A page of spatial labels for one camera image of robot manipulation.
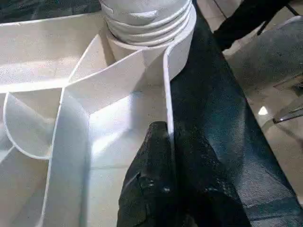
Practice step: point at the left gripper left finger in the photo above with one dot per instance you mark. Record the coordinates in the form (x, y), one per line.
(149, 184)

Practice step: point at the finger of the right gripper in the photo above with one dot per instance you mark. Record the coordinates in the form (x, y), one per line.
(248, 21)

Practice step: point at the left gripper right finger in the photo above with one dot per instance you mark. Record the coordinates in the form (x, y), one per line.
(203, 184)

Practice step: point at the white plastic table leg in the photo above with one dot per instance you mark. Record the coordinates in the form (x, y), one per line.
(142, 14)

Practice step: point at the white plastic table top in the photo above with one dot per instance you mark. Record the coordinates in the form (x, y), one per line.
(71, 106)

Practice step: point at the black work mat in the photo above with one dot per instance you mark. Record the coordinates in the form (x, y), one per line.
(208, 94)

